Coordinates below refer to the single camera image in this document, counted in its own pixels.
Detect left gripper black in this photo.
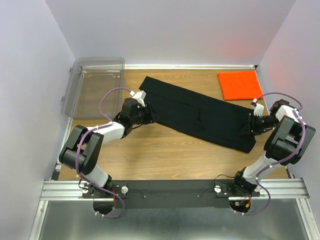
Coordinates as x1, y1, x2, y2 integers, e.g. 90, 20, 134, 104
130, 102, 161, 125

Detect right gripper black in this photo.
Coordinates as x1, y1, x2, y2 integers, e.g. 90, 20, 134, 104
237, 112, 279, 137

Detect black t-shirt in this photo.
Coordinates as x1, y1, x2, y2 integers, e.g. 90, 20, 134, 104
139, 76, 256, 153

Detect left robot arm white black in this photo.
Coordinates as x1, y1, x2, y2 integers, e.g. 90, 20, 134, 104
58, 97, 158, 198

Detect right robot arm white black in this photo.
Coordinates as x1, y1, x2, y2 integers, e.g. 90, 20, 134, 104
230, 99, 316, 196

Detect folded orange t-shirt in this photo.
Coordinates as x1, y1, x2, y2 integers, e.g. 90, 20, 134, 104
217, 70, 263, 101

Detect clear plastic bin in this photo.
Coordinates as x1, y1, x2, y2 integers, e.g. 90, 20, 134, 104
61, 57, 125, 120

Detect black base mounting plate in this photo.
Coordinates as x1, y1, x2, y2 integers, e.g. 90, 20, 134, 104
82, 179, 260, 214

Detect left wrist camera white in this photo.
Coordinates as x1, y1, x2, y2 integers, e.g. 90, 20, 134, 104
129, 90, 147, 107

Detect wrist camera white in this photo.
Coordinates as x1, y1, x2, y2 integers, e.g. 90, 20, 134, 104
250, 98, 265, 117
129, 90, 147, 107

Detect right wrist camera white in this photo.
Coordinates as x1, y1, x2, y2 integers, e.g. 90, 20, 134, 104
250, 98, 265, 117

